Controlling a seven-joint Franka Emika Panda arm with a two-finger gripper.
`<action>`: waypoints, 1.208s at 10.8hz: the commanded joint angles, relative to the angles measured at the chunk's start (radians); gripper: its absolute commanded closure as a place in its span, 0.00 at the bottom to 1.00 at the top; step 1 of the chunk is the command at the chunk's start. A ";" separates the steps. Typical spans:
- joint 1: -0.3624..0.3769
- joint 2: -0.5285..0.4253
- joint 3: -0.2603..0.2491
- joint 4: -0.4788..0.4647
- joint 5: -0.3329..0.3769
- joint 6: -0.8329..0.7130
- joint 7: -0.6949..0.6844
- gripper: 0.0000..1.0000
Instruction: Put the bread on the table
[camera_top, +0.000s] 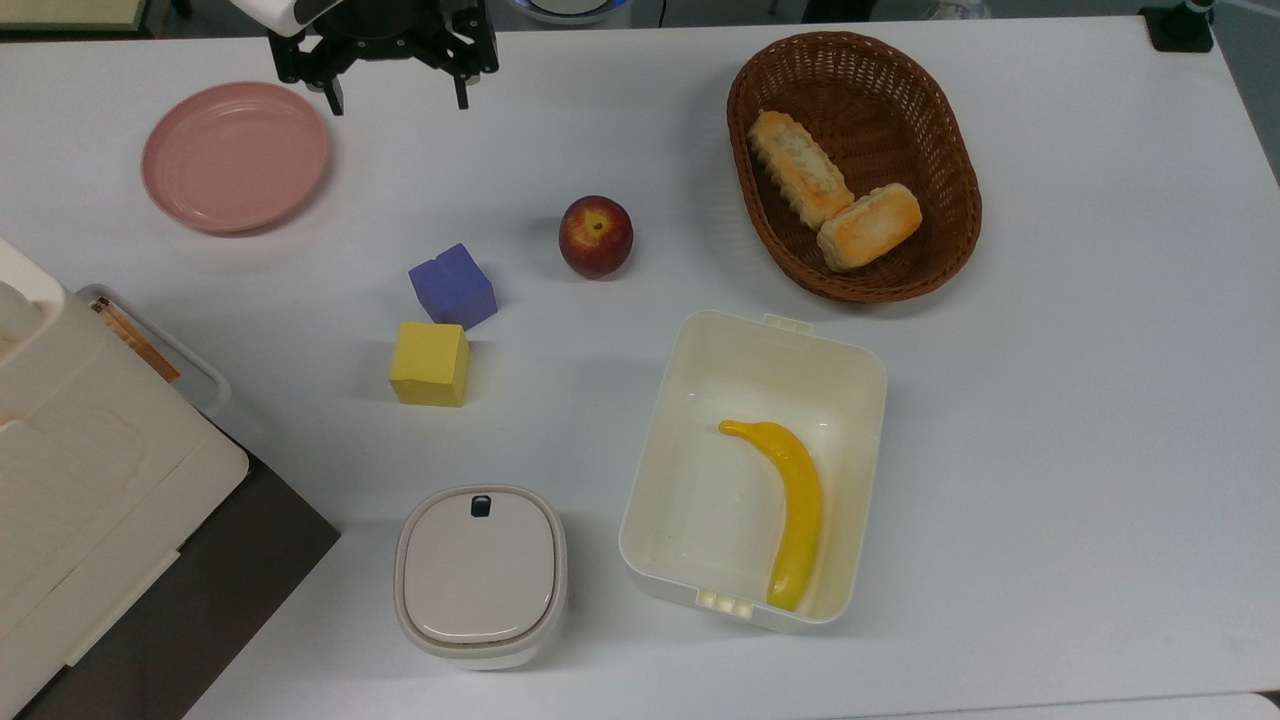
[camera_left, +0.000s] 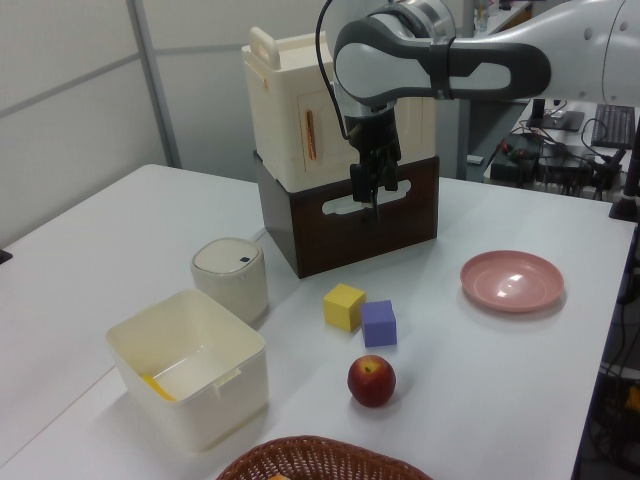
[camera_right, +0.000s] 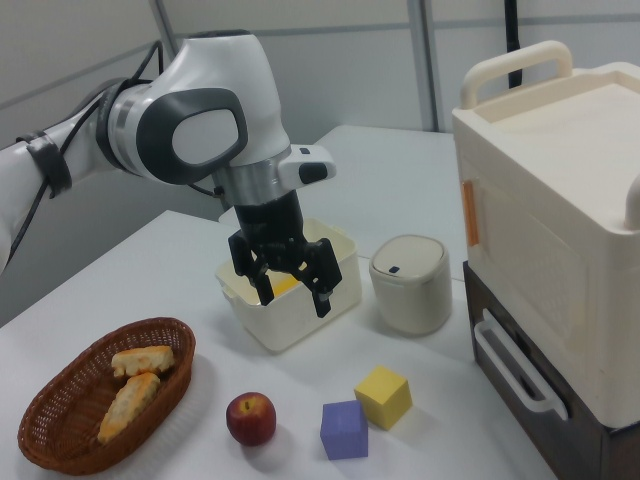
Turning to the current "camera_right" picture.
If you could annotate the brown wicker basket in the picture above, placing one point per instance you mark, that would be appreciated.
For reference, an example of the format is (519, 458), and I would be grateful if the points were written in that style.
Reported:
(60, 400)

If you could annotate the long toasted bread piece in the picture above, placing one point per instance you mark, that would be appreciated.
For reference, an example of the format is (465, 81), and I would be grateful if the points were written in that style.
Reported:
(127, 407)

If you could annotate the red apple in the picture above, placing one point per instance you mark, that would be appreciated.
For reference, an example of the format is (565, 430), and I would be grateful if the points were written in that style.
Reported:
(250, 420)

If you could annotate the dark brown drawer base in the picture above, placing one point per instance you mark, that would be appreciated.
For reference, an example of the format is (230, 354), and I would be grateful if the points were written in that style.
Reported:
(620, 450)

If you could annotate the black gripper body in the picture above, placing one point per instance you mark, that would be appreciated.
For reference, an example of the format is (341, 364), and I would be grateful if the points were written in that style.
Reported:
(270, 220)

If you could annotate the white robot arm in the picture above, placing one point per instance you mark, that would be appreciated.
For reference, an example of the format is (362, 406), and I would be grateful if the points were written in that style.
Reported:
(215, 75)

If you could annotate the black vertical pole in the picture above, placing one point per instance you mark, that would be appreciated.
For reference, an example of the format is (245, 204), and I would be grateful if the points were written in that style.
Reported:
(512, 30)

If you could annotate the short toasted bread piece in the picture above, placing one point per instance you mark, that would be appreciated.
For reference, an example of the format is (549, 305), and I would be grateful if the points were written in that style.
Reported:
(142, 361)

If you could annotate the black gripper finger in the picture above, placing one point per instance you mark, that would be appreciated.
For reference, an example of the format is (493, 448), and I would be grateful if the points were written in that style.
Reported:
(250, 272)
(322, 280)

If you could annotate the yellow cube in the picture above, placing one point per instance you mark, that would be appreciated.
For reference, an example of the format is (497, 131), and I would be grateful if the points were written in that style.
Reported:
(385, 395)

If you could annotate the purple cube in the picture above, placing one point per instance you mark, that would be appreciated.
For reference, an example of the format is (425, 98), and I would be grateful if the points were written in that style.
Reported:
(344, 432)

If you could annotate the small cream trash can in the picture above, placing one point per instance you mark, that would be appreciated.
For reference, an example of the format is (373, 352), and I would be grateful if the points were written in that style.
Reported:
(410, 305)

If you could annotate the cream plastic bin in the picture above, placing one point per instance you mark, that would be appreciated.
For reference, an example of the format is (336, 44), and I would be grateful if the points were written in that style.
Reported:
(300, 330)

